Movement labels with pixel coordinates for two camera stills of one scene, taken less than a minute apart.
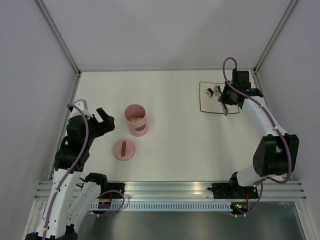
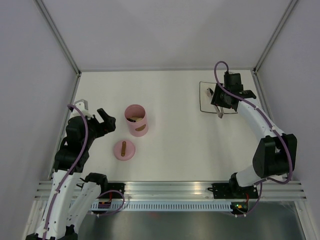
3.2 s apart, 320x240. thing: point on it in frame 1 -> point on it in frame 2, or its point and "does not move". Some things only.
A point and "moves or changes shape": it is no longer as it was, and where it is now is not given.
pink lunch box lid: x=124 y=150 does not move
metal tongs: x=217 y=92 moves or changes shape
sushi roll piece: x=215 y=89 moves or changes shape
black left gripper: x=107 y=125 does not move
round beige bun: x=135 y=119 does not move
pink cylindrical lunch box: x=136 y=117 does not move
